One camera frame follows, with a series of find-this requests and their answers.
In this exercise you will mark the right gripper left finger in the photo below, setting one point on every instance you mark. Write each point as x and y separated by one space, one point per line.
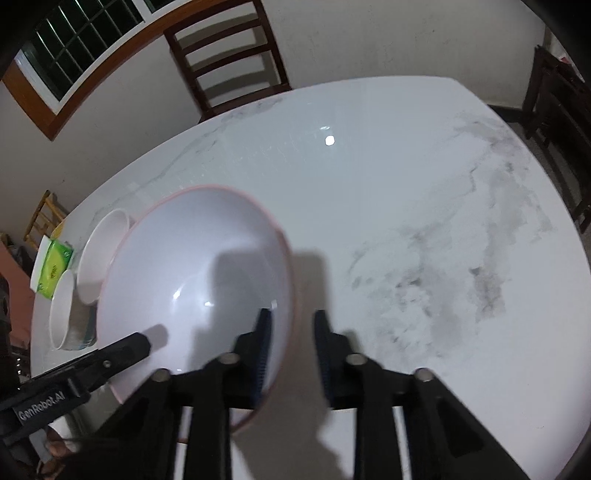
262 337

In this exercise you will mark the white Rabbit bowl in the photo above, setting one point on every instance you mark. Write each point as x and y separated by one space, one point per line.
98 254

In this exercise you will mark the green tissue box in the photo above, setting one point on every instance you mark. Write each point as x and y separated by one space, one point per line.
52 260

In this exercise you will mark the left hand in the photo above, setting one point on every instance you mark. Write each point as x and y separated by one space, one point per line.
60 449

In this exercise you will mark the large pink bowl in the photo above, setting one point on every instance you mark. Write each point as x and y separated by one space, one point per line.
192 274

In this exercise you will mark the white Dog bowl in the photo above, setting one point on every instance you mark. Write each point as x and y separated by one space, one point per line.
72 324

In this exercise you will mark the dark wooden chair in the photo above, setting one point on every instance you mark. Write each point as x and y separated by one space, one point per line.
185 38

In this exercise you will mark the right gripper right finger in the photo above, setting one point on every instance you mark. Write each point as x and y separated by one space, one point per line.
330 348

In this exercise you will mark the bamboo chair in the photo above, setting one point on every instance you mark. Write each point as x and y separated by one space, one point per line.
46 220

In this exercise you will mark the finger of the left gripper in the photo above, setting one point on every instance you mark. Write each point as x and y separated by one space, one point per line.
124 353

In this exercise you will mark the dark chair at right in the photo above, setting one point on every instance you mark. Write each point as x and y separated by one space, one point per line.
556 112

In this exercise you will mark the wooden framed window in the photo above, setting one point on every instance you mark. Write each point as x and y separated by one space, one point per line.
77 45

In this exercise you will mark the pink cloth cover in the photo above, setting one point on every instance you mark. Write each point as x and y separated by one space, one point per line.
20 299

